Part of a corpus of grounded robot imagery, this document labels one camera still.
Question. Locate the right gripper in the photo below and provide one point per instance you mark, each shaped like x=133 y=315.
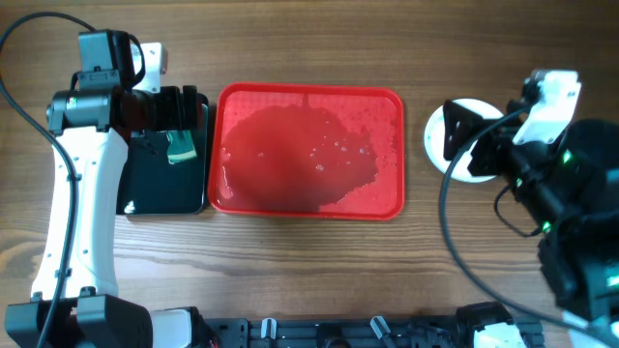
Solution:
x=454 y=122

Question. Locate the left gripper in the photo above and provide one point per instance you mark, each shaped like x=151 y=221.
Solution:
x=171 y=120

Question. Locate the white plate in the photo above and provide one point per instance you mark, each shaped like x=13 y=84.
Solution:
x=434 y=140

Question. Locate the green yellow sponge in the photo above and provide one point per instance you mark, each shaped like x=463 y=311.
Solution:
x=181 y=147

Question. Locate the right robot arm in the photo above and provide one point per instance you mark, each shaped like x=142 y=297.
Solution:
x=568 y=183

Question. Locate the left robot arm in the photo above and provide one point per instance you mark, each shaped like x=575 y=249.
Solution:
x=74 y=299

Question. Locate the black tray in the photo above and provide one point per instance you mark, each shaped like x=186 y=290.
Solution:
x=151 y=186

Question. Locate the red tray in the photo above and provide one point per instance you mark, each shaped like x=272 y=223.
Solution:
x=308 y=151

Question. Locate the black mounting rail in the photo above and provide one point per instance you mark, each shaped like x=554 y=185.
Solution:
x=417 y=331

